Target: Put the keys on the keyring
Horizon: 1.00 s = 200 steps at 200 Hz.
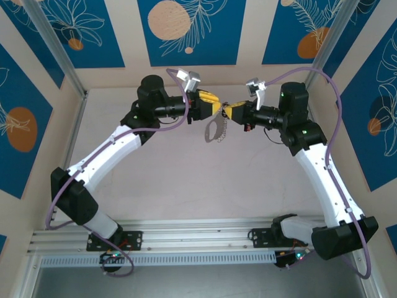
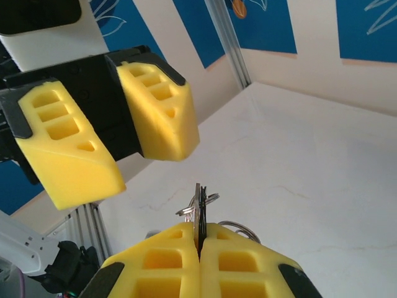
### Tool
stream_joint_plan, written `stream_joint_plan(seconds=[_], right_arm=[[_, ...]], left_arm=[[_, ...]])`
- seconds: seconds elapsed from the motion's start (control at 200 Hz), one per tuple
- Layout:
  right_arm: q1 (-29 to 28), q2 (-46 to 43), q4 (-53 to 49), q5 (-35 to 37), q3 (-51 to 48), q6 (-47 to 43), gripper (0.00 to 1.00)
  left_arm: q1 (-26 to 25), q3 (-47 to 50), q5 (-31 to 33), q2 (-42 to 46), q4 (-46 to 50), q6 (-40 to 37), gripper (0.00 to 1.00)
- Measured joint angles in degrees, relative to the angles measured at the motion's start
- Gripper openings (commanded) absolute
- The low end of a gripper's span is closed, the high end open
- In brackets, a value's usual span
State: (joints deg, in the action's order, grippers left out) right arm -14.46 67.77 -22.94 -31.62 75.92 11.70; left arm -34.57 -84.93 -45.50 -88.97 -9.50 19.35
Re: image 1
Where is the aluminium mounting rail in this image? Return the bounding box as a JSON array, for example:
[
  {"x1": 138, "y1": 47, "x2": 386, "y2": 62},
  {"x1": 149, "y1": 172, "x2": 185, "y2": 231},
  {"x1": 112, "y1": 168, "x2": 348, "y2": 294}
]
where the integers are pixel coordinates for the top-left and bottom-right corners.
[{"x1": 26, "y1": 217, "x2": 368, "y2": 258}]

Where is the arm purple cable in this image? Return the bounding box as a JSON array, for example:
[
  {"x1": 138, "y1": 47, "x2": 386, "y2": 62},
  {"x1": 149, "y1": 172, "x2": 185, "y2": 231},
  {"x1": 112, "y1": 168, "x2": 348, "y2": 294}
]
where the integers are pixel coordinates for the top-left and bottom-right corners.
[
  {"x1": 45, "y1": 68, "x2": 189, "y2": 278},
  {"x1": 264, "y1": 67, "x2": 373, "y2": 279}
]

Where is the aluminium corner post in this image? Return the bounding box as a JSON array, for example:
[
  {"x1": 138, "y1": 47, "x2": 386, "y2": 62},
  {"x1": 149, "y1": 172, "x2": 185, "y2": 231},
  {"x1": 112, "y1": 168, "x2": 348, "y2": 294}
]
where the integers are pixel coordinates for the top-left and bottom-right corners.
[
  {"x1": 22, "y1": 0, "x2": 90, "y2": 100},
  {"x1": 303, "y1": 0, "x2": 353, "y2": 94}
]

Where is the grey slotted cable duct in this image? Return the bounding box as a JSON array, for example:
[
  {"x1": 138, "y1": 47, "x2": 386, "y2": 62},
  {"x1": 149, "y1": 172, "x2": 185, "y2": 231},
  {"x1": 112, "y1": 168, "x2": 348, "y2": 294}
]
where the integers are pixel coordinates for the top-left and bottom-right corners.
[{"x1": 39, "y1": 251, "x2": 277, "y2": 268}]

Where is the long aluminium frame profile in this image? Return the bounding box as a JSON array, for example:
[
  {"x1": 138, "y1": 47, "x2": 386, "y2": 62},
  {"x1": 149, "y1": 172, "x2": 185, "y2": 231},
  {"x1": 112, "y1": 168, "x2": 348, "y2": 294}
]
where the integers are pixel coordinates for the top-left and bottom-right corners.
[{"x1": 298, "y1": 86, "x2": 383, "y2": 298}]

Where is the grey metal shelf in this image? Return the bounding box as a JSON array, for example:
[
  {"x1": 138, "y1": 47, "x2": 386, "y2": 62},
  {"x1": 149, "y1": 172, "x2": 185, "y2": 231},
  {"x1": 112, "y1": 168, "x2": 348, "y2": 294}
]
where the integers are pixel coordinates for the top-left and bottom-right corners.
[{"x1": 30, "y1": 263, "x2": 367, "y2": 298}]

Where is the silver carabiner keyring with chain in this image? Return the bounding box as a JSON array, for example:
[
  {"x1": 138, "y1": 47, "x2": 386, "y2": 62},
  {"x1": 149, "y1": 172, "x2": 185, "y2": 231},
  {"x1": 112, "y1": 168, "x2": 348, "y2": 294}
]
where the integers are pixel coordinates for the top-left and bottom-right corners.
[{"x1": 203, "y1": 107, "x2": 230, "y2": 144}]

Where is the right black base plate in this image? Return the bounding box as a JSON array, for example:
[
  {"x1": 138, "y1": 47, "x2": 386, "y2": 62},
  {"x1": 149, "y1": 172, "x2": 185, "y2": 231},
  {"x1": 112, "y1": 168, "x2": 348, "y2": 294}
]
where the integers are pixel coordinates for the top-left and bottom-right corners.
[{"x1": 248, "y1": 228, "x2": 310, "y2": 248}]

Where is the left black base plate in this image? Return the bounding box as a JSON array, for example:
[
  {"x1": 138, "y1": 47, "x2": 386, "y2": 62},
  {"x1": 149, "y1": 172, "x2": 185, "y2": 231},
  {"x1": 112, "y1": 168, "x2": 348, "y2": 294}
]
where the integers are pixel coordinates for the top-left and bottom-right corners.
[{"x1": 86, "y1": 230, "x2": 144, "y2": 252}]

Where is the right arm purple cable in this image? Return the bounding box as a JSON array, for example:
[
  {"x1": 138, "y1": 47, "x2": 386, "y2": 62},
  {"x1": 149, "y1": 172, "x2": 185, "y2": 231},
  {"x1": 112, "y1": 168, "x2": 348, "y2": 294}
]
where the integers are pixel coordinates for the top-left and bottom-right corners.
[{"x1": 264, "y1": 67, "x2": 373, "y2": 279}]

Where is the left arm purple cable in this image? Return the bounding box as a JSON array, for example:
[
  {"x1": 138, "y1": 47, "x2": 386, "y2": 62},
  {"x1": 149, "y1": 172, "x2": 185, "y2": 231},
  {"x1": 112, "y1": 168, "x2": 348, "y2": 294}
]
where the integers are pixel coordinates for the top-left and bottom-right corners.
[{"x1": 45, "y1": 68, "x2": 189, "y2": 278}]

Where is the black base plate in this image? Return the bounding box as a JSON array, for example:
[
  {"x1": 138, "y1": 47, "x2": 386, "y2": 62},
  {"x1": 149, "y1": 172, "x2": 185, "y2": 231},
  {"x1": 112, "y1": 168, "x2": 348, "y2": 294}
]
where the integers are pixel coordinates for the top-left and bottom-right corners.
[
  {"x1": 86, "y1": 230, "x2": 144, "y2": 252},
  {"x1": 248, "y1": 228, "x2": 310, "y2": 248}
]

